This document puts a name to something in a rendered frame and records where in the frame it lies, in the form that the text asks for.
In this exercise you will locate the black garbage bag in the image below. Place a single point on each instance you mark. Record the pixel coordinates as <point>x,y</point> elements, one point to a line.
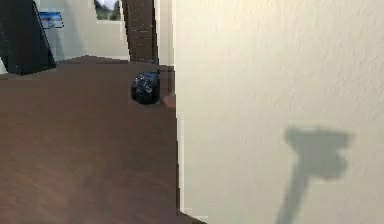
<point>145,87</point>

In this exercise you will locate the dark brown room door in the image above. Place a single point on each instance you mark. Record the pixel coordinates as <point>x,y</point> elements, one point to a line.
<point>141,31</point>

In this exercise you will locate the window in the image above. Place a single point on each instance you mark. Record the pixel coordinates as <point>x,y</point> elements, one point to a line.
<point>107,10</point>

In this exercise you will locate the blue framed picture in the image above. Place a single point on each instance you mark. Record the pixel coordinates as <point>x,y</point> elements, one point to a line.
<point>51,19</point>

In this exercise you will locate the black fridge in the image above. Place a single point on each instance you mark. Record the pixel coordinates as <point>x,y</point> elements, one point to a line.
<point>23,40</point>

